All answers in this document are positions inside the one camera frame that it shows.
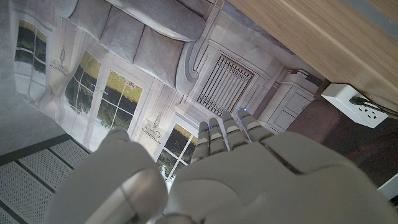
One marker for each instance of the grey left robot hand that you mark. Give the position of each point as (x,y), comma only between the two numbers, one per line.
(264,186)

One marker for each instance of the white power strip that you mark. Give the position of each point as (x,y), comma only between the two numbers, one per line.
(348,105)

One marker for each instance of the printed living room backdrop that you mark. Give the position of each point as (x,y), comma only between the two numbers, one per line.
(140,46)

